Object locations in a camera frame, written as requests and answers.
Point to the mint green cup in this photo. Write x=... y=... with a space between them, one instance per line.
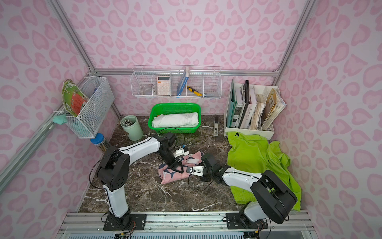
x=131 y=126

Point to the dark green folder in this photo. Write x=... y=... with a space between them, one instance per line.
x=231 y=105

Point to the white mesh wall basket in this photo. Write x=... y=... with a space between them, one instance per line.
x=88 y=122

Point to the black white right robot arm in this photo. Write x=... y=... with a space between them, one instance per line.
x=274 y=200

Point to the yellow utility knife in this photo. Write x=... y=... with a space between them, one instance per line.
x=194 y=91

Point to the black remote control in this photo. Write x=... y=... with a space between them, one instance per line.
x=216 y=126

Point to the blue book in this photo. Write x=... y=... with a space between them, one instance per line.
x=183 y=81

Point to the pink shark print shorts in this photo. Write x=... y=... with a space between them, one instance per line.
x=167 y=175

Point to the white file organizer rack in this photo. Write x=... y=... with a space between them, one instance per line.
x=253 y=117

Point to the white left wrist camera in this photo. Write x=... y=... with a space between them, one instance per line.
x=182 y=151

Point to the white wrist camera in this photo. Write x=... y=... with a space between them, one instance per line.
x=196 y=170
x=182 y=151

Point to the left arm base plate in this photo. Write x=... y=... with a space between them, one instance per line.
x=130 y=222

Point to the brown paper envelopes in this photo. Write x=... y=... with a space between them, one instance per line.
x=274 y=106

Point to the clear wire wall shelf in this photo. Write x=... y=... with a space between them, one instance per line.
x=206 y=81

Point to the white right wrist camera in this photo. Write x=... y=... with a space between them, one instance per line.
x=196 y=170

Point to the green plastic basket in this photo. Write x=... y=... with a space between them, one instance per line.
x=175 y=108

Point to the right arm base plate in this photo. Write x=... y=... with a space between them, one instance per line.
x=235 y=221

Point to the pink calculator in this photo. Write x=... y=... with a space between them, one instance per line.
x=163 y=85

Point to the blue lid pencil jar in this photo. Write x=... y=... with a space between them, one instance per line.
x=101 y=142

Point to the lime green garment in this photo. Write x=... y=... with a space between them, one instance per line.
x=254 y=154

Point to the small glass dish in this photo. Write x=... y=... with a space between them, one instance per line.
x=147 y=91

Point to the green red paper packet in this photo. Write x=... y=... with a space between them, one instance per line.
x=74 y=100

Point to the white rolled cloth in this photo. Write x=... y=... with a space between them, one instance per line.
x=176 y=120

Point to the mint green wall hook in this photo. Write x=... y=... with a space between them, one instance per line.
x=60 y=119

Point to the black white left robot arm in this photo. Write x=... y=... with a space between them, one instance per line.
x=113 y=169

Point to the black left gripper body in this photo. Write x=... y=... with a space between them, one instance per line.
x=174 y=161

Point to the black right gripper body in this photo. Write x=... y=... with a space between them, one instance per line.
x=204 y=169

